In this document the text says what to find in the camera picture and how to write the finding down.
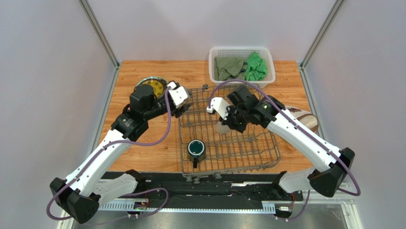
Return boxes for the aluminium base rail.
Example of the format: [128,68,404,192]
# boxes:
[57,178,364,229]

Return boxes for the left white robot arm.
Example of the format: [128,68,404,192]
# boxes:
[46,81,190,224]

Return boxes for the bright green cloth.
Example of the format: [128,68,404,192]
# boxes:
[245,52,268,81]

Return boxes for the beige plastic cup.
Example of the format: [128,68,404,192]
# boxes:
[216,121,232,135]

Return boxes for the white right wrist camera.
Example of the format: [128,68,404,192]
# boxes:
[206,97,230,120]

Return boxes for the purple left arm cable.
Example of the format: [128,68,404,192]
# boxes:
[46,84,173,221]

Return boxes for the aluminium frame post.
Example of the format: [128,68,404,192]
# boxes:
[300,0,346,69]
[78,0,120,69]

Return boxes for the cream brown cap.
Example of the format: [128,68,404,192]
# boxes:
[285,105,319,134]

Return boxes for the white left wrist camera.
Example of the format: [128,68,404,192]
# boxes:
[167,81,190,108]

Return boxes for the aluminium frame post right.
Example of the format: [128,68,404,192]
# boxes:
[300,0,346,69]

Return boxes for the dark green mug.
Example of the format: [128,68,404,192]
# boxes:
[187,139,206,168]

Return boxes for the olive green cloth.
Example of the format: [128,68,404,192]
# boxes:
[214,56,246,81]

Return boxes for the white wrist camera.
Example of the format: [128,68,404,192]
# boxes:
[206,97,230,120]
[167,81,190,108]

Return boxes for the pale green flower plate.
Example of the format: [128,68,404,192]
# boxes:
[134,76,170,96]

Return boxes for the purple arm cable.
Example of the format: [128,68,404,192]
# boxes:
[46,84,173,221]
[207,79,362,222]

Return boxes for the yellow patterned plate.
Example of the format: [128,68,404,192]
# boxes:
[139,79,166,98]

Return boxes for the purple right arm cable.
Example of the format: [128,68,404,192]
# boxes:
[207,79,362,222]

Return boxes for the aluminium frame post left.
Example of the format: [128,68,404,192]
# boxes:
[78,0,120,69]

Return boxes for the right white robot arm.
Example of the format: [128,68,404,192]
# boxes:
[207,85,355,198]

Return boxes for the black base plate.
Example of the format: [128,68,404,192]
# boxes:
[119,172,306,211]

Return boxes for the grey wire dish rack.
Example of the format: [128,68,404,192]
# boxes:
[178,84,281,184]

